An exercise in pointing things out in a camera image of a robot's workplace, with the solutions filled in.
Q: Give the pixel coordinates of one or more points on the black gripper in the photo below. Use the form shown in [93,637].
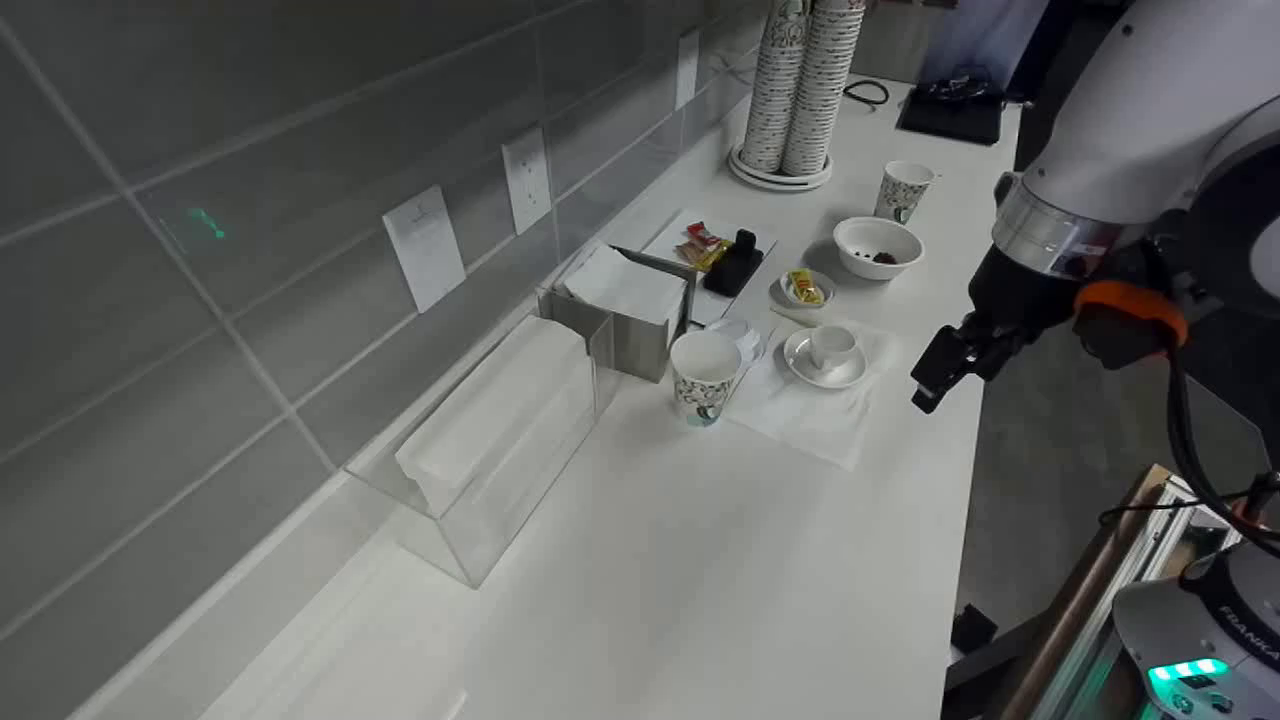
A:
[970,350]

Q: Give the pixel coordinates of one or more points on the small white espresso cup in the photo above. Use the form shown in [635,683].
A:
[835,350]

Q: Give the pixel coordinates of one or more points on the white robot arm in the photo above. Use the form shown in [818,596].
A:
[1161,164]

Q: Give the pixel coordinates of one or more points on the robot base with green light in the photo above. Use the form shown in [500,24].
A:
[1167,616]

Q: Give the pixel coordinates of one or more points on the patterned paper cup near bowl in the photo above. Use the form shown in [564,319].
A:
[900,189]

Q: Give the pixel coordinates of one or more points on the small white saucer plate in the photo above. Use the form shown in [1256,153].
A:
[797,361]

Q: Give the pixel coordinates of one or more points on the round white cup stack tray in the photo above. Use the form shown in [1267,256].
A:
[777,182]

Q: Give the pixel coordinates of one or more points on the patterned paper cup near napkins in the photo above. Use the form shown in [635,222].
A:
[705,369]

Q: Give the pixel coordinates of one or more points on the tall paper cup stack left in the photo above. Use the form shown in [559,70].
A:
[777,70]

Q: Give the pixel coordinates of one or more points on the tall paper cup stack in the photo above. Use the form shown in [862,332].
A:
[835,35]
[777,70]

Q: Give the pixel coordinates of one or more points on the tall paper cup stack right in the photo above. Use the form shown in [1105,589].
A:
[835,35]

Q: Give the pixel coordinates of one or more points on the white bowl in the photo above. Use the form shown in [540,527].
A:
[879,250]

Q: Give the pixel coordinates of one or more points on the black mat with items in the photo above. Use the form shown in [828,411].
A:
[953,109]

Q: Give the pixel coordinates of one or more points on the small dish with yellow food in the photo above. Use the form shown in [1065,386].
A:
[803,291]

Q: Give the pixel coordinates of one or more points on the white cloth napkin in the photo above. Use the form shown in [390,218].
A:
[813,413]

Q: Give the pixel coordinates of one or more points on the grey napkin dispenser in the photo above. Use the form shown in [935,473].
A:
[623,307]

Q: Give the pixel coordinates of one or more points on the clear acrylic napkin box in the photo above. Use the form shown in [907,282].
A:
[477,453]

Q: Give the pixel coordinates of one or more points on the white wall outlet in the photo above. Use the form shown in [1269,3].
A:
[425,246]

